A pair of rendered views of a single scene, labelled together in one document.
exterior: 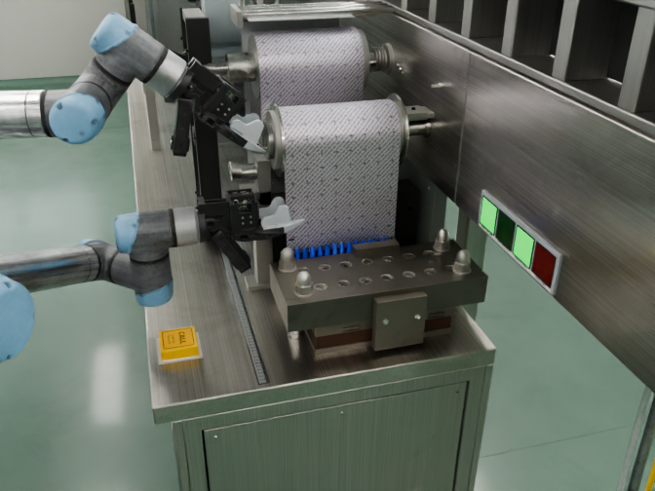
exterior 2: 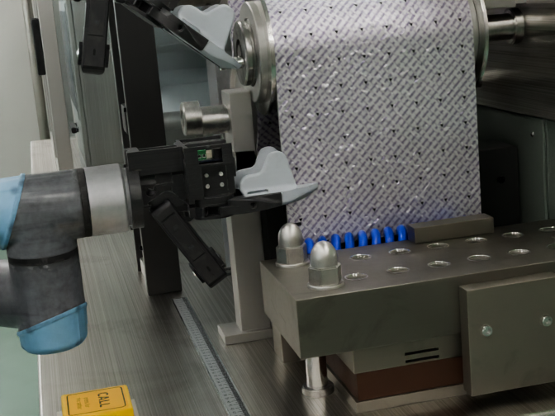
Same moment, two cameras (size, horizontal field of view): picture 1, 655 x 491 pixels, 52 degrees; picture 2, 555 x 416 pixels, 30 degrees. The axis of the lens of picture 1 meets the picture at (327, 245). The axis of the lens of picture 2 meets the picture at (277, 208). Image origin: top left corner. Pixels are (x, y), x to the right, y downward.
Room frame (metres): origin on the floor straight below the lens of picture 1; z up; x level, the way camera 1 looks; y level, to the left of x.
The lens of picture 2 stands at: (0.08, 0.02, 1.33)
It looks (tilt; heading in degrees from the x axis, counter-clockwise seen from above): 12 degrees down; 4
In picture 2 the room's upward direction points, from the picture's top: 5 degrees counter-clockwise
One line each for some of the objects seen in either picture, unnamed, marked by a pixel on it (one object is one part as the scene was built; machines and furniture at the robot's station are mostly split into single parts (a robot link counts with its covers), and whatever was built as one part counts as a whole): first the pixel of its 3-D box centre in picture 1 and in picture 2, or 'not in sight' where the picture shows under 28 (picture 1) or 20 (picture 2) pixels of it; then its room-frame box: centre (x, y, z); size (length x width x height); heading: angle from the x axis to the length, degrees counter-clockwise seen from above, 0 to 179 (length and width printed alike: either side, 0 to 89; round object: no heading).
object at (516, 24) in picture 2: (411, 128); (490, 28); (1.36, -0.17, 1.25); 0.07 x 0.04 x 0.04; 106
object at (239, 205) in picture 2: (261, 231); (240, 202); (1.19, 0.13, 1.09); 0.09 x 0.05 x 0.02; 105
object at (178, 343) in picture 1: (178, 343); (97, 411); (1.06, 0.29, 0.91); 0.07 x 0.07 x 0.02; 16
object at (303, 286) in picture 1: (303, 282); (324, 262); (1.07, 0.04, 1.05); 0.04 x 0.04 x 0.04
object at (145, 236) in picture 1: (145, 232); (35, 211); (1.15, 0.35, 1.11); 0.11 x 0.08 x 0.09; 106
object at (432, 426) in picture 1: (243, 264); not in sight; (2.20, 0.31, 0.43); 2.52 x 0.64 x 0.86; 16
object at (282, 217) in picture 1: (283, 217); (279, 177); (1.21, 0.09, 1.12); 0.09 x 0.03 x 0.06; 105
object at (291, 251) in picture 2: (287, 258); (291, 243); (1.16, 0.08, 1.05); 0.04 x 0.04 x 0.04
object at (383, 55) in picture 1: (374, 59); not in sight; (1.60, -0.11, 1.33); 0.07 x 0.07 x 0.07; 16
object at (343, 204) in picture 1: (342, 207); (382, 162); (1.26, -0.03, 1.11); 0.23 x 0.01 x 0.18; 106
